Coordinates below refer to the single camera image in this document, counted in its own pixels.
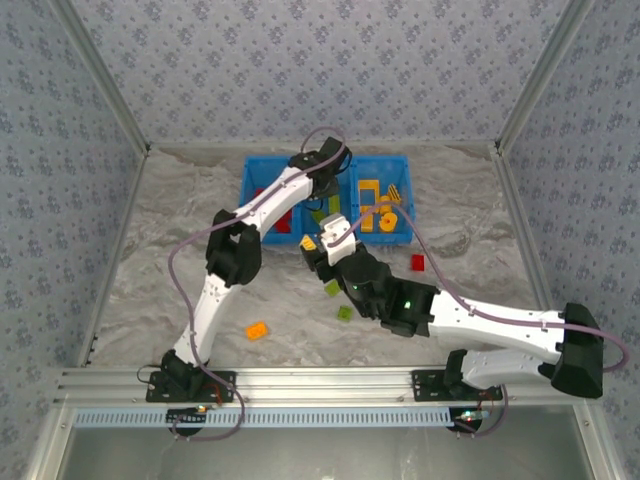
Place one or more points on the red lego brick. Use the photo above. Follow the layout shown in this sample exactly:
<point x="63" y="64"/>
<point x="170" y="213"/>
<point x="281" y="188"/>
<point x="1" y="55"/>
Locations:
<point x="417" y="262"/>
<point x="286" y="216"/>
<point x="281" y="228"/>

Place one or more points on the small green lego brick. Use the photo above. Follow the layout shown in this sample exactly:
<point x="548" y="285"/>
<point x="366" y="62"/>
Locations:
<point x="344" y="313"/>
<point x="331" y="288"/>

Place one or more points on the yellow-orange lego wedge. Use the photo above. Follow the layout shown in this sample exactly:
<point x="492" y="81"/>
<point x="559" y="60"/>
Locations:
<point x="366" y="226"/>

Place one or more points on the yellow lego cylinder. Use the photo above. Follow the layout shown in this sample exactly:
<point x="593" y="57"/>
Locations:
<point x="385" y="201"/>

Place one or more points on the yellow black striped lego piece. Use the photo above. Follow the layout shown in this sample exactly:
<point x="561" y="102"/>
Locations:
<point x="395" y="194"/>

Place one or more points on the yellow-orange lego brick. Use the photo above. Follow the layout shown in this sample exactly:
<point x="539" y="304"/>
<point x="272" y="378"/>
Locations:
<point x="256" y="331"/>

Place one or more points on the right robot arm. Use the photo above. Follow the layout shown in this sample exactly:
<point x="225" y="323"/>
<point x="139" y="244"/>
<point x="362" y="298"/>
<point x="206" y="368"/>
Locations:
<point x="500" y="320"/>

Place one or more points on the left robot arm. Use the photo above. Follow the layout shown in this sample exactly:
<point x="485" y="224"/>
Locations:
<point x="210" y="305"/>

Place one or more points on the blue plastic bin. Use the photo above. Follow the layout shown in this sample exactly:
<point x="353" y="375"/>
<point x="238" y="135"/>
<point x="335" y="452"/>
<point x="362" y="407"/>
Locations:
<point x="346" y="200"/>
<point x="380" y="167"/>
<point x="260" y="170"/>

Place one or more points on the small controller board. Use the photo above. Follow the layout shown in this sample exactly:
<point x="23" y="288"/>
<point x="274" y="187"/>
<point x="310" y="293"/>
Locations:
<point x="187" y="415"/>
<point x="467" y="416"/>

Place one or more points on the grey metal lower panel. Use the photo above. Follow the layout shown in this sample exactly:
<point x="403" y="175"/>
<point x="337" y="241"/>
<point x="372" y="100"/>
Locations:
<point x="320" y="455"/>

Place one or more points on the aluminium back rail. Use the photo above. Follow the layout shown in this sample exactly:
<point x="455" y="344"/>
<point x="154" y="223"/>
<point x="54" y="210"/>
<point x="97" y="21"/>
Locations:
<point x="225" y="145"/>

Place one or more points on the wide aluminium front rail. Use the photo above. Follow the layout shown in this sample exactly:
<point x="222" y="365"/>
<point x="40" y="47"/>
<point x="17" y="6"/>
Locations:
<point x="320" y="385"/>

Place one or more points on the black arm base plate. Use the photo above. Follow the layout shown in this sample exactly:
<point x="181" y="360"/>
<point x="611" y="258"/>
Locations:
<point x="155" y="392"/>
<point x="425" y="392"/>

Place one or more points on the aluminium side rail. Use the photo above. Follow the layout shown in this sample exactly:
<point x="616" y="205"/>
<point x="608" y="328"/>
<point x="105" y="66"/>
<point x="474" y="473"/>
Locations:
<point x="116" y="250"/>
<point x="529" y="250"/>

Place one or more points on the aluminium frame post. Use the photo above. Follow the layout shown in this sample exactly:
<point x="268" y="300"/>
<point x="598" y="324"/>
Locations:
<point x="539" y="75"/>
<point x="106" y="75"/>
<point x="597" y="445"/>
<point x="47" y="445"/>

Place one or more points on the aluminium lower frame post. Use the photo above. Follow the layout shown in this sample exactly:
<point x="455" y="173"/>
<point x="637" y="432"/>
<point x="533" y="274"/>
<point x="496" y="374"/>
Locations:
<point x="47" y="445"/>
<point x="597" y="445"/>

